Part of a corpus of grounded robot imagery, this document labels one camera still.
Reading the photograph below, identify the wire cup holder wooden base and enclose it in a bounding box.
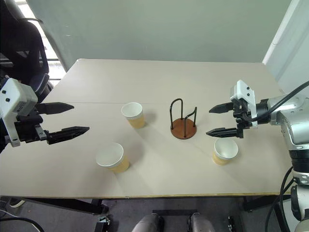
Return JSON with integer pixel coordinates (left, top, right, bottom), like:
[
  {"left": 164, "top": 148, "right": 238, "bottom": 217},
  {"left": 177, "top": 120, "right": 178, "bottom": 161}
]
[{"left": 169, "top": 98, "right": 197, "bottom": 140}]

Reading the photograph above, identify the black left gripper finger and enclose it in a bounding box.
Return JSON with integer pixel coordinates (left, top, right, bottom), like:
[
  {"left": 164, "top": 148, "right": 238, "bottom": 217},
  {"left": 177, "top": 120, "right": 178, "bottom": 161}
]
[
  {"left": 36, "top": 101, "right": 75, "bottom": 116},
  {"left": 45, "top": 126, "right": 90, "bottom": 145}
]

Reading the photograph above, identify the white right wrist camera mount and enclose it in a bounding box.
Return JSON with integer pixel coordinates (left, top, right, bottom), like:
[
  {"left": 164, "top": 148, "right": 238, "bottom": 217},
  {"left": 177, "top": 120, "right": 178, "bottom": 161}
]
[{"left": 229, "top": 80, "right": 260, "bottom": 128}]

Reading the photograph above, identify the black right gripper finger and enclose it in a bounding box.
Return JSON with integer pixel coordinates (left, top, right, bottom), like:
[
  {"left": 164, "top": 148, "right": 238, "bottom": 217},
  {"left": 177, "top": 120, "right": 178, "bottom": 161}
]
[
  {"left": 209, "top": 102, "right": 235, "bottom": 114},
  {"left": 205, "top": 128, "right": 239, "bottom": 139}
]

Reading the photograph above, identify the black office chair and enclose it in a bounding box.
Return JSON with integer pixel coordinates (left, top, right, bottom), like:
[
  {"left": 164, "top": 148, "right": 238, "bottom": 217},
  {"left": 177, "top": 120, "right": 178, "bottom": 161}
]
[{"left": 0, "top": 0, "right": 55, "bottom": 103}]

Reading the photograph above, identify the black table frame leg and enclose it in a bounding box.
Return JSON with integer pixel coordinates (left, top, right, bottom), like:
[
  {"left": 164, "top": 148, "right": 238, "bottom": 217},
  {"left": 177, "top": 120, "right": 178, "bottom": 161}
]
[
  {"left": 242, "top": 194, "right": 292, "bottom": 214},
  {"left": 23, "top": 197, "right": 110, "bottom": 232}
]

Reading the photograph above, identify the dark gray rounded shape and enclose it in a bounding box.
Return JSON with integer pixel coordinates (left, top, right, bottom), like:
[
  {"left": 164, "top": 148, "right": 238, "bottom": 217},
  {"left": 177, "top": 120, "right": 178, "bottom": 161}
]
[
  {"left": 131, "top": 213, "right": 165, "bottom": 232},
  {"left": 187, "top": 212, "right": 216, "bottom": 232}
]

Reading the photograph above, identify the yellow paper cup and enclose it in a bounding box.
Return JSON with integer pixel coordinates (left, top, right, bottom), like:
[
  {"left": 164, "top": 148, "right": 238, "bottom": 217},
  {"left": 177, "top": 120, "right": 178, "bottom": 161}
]
[
  {"left": 121, "top": 102, "right": 146, "bottom": 130},
  {"left": 95, "top": 142, "right": 130, "bottom": 174},
  {"left": 212, "top": 138, "right": 239, "bottom": 166}
]

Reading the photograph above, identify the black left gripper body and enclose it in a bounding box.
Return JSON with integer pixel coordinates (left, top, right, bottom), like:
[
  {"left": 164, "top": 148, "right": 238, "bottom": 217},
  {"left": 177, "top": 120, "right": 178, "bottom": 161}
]
[{"left": 14, "top": 103, "right": 49, "bottom": 144}]

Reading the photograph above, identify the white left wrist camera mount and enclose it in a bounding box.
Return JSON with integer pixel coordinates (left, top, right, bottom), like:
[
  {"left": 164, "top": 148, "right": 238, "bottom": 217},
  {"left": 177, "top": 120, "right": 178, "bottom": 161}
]
[{"left": 0, "top": 78, "right": 39, "bottom": 147}]

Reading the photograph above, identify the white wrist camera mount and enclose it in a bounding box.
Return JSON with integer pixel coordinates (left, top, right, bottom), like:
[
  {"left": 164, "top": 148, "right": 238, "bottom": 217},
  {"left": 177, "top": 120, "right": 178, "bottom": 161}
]
[
  {"left": 229, "top": 80, "right": 260, "bottom": 128},
  {"left": 0, "top": 78, "right": 39, "bottom": 147}
]

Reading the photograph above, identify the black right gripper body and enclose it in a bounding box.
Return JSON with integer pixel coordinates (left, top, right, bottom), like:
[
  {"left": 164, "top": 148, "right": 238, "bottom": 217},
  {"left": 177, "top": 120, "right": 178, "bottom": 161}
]
[{"left": 231, "top": 98, "right": 253, "bottom": 139}]

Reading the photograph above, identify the black floor cable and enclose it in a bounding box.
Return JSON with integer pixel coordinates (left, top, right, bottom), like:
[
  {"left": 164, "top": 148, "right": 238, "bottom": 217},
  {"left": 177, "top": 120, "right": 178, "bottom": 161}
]
[{"left": 0, "top": 217, "right": 46, "bottom": 232}]

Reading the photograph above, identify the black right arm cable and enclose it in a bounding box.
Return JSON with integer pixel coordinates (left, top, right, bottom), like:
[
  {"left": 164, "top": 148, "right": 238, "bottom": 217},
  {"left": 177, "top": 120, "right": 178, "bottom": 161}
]
[{"left": 265, "top": 166, "right": 294, "bottom": 232}]

